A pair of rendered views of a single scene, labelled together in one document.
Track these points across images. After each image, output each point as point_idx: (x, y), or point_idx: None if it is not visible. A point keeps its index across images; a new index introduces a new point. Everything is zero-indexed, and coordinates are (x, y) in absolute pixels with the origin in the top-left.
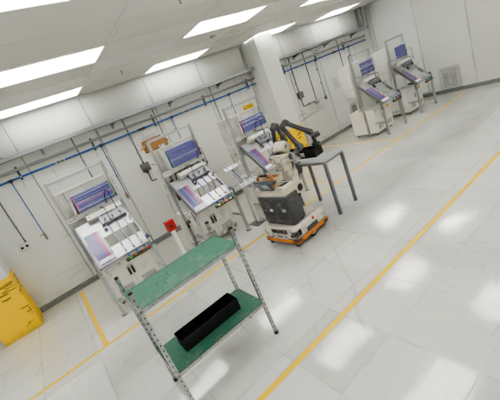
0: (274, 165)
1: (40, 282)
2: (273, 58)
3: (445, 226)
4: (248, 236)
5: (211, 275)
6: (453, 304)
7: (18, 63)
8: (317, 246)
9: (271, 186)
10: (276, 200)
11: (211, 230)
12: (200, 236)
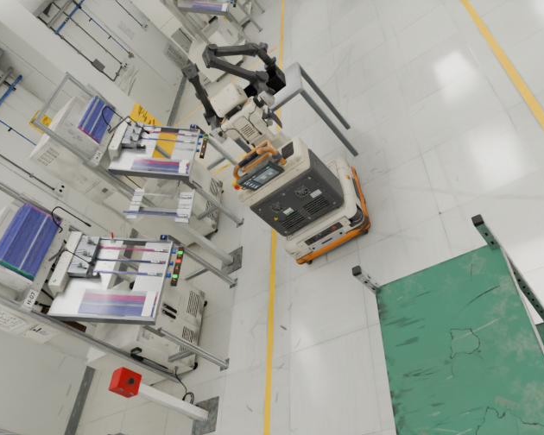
0: (189, 161)
1: None
2: (25, 17)
3: (536, 56)
4: (247, 291)
5: (280, 393)
6: None
7: None
8: (396, 209)
9: (277, 165)
10: (294, 185)
11: (372, 279)
12: (183, 356)
